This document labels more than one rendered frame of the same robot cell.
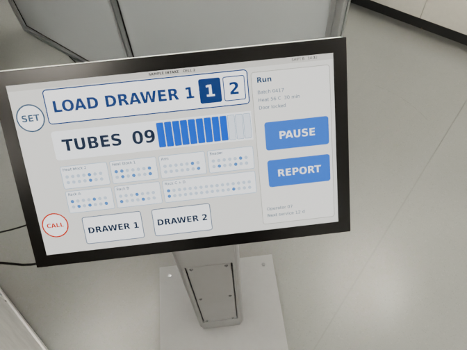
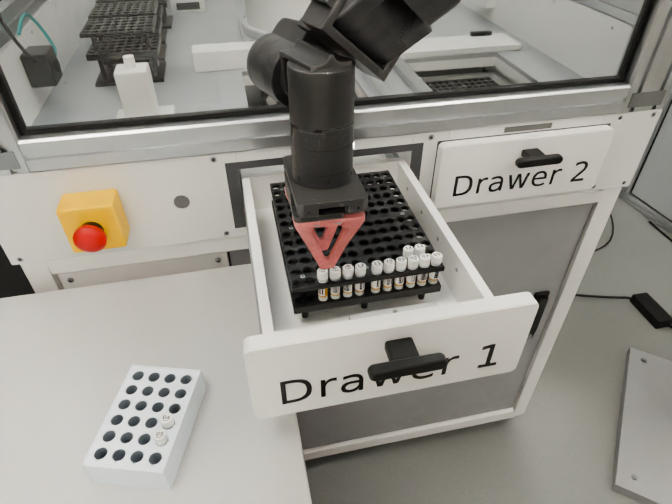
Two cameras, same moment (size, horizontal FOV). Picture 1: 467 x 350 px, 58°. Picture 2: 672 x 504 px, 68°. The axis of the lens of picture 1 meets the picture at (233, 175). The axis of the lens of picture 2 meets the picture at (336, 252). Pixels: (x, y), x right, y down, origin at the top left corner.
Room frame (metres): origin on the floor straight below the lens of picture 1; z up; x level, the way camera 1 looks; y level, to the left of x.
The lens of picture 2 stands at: (-0.72, 0.57, 1.27)
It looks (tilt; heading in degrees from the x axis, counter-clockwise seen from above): 40 degrees down; 32
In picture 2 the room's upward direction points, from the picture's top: straight up
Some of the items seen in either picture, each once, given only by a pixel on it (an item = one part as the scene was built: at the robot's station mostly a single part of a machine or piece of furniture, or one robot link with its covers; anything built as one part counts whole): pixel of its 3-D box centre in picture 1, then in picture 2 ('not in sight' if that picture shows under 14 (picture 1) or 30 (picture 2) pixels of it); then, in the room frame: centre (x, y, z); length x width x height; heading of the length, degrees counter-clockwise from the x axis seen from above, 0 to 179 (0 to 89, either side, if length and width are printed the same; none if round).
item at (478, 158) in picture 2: not in sight; (521, 166); (0.02, 0.69, 0.87); 0.29 x 0.02 x 0.11; 134
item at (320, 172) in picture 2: not in sight; (322, 157); (-0.38, 0.80, 1.05); 0.10 x 0.07 x 0.07; 44
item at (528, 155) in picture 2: not in sight; (534, 157); (0.01, 0.67, 0.91); 0.07 x 0.04 x 0.01; 134
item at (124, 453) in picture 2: not in sight; (150, 423); (-0.58, 0.91, 0.78); 0.12 x 0.08 x 0.04; 27
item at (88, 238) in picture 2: not in sight; (90, 236); (-0.46, 1.12, 0.88); 0.04 x 0.03 x 0.04; 134
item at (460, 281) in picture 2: not in sight; (345, 238); (-0.27, 0.84, 0.86); 0.40 x 0.26 x 0.06; 44
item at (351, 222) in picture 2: not in sight; (324, 223); (-0.39, 0.80, 0.98); 0.07 x 0.07 x 0.09; 44
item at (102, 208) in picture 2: not in sight; (94, 222); (-0.44, 1.14, 0.88); 0.07 x 0.05 x 0.07; 134
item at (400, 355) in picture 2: not in sight; (403, 356); (-0.44, 0.68, 0.91); 0.07 x 0.04 x 0.01; 134
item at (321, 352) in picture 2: not in sight; (392, 355); (-0.42, 0.69, 0.87); 0.29 x 0.02 x 0.11; 134
